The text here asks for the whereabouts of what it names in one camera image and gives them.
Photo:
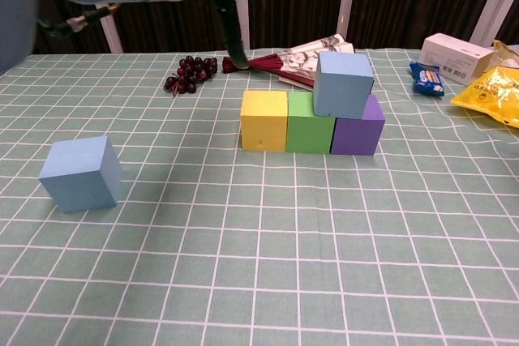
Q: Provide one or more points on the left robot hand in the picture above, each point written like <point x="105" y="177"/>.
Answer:
<point x="231" y="18"/>

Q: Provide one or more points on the yellow foam cube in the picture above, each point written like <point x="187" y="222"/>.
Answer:
<point x="263" y="127"/>

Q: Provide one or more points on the light blue foam cube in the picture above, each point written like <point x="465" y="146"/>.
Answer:
<point x="342" y="86"/>
<point x="77" y="176"/>

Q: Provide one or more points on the green foam cube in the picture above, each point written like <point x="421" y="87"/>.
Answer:
<point x="308" y="133"/>

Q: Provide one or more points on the purple foam cube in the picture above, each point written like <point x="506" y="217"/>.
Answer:
<point x="359" y="135"/>

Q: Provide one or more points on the dark red grape bunch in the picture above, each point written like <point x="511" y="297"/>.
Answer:
<point x="194" y="72"/>

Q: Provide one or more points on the painted paper folding fan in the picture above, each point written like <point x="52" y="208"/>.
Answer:
<point x="292" y="62"/>

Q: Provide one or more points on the blue cookie packet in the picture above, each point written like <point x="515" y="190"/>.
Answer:
<point x="427" y="80"/>

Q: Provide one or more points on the white cardboard box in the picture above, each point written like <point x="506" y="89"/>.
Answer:
<point x="450" y="54"/>

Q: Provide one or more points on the green checkered tablecloth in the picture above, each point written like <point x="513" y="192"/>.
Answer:
<point x="259" y="261"/>

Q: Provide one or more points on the yellow snack bag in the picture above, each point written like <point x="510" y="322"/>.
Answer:
<point x="494" y="95"/>

